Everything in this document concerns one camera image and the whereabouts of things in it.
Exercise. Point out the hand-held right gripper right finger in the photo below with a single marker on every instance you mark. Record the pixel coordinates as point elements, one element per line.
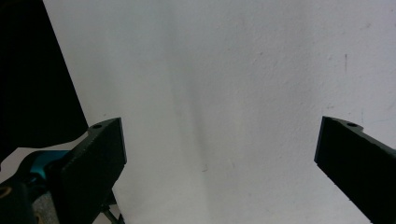
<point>361,168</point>

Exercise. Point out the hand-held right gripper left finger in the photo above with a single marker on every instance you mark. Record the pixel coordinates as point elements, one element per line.
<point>90,168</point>

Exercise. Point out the dark cloth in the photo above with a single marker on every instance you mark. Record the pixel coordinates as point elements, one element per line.
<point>34,77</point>

